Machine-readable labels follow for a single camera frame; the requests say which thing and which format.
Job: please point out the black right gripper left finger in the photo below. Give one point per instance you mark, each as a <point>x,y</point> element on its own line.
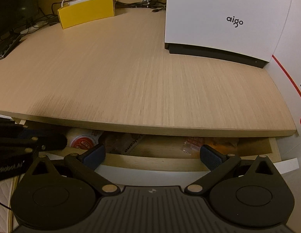
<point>61,193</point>

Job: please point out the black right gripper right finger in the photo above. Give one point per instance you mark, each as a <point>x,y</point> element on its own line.
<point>243,193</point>

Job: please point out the red white round container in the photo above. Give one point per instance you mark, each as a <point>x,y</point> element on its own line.
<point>83,138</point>

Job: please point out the wooden desk drawer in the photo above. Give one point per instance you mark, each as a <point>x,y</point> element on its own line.
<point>171,153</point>

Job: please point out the black keyboard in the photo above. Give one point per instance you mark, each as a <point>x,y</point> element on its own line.
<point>8,44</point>

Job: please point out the white red-striped carton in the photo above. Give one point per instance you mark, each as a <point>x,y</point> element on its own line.
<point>285,66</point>

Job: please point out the yellow cardboard box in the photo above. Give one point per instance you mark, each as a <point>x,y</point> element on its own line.
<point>83,11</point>

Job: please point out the white aigo box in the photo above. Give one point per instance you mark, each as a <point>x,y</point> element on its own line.
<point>242,31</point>

